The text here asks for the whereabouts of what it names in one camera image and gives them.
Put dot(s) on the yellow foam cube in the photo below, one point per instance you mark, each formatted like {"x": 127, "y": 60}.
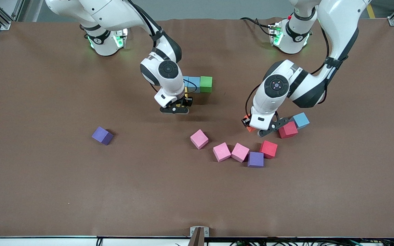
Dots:
{"x": 185, "y": 95}

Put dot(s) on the light blue foam cube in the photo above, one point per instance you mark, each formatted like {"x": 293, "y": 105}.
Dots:
{"x": 185, "y": 82}
{"x": 301, "y": 120}
{"x": 194, "y": 84}

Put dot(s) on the green foam cube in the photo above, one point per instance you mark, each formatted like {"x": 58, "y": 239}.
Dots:
{"x": 206, "y": 84}

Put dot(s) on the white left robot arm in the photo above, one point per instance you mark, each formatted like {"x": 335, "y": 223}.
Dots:
{"x": 340, "y": 17}

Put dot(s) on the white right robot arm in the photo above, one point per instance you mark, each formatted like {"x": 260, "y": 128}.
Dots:
{"x": 115, "y": 13}

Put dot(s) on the pink foam cube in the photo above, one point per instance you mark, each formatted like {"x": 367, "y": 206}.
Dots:
{"x": 199, "y": 139}
{"x": 240, "y": 152}
{"x": 221, "y": 152}

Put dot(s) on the red foam cube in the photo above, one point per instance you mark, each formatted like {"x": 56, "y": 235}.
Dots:
{"x": 268, "y": 149}
{"x": 290, "y": 131}

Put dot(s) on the purple foam cube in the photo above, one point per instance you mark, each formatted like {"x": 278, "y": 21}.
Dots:
{"x": 255, "y": 159}
{"x": 102, "y": 135}

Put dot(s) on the brown table cover sheet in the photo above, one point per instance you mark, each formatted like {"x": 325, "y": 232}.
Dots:
{"x": 46, "y": 191}

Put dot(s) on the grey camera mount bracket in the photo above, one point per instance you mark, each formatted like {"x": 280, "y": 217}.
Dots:
{"x": 199, "y": 235}

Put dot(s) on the white table edge rail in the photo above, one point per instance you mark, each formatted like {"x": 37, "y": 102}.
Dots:
{"x": 29, "y": 242}

